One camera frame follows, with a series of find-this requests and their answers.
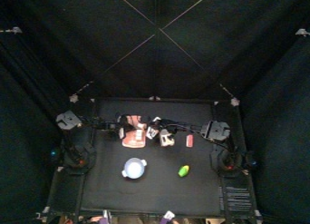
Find reddish brown cutting board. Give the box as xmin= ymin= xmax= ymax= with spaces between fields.
xmin=120 ymin=114 xmax=148 ymax=150

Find green yellow toy food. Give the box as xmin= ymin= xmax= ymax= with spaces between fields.
xmin=176 ymin=164 xmax=191 ymax=178

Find white blue handled bowl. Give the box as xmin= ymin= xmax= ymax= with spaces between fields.
xmin=122 ymin=157 xmax=148 ymax=180

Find thin diagonal cord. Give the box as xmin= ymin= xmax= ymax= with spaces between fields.
xmin=73 ymin=0 xmax=214 ymax=95
xmin=112 ymin=0 xmax=235 ymax=99

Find white purple handle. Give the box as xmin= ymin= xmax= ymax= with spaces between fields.
xmin=97 ymin=209 xmax=112 ymax=224
xmin=160 ymin=210 xmax=176 ymax=224

